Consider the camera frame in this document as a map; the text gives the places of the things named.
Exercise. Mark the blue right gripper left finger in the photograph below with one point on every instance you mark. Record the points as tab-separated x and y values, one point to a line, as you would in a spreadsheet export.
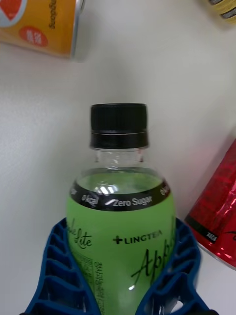
57	275

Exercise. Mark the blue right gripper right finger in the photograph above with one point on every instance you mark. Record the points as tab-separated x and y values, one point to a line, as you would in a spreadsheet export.
180	268

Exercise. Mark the green label plastic bottle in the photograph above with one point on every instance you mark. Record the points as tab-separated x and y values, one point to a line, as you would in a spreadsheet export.
119	214

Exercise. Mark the red drink can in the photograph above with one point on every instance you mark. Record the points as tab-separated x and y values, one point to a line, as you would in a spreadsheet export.
216	209

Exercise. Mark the orange drink can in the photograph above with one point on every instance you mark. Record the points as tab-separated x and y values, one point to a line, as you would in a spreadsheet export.
39	24

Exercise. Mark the yellow and black can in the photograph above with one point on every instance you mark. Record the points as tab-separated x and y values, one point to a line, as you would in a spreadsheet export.
225	8

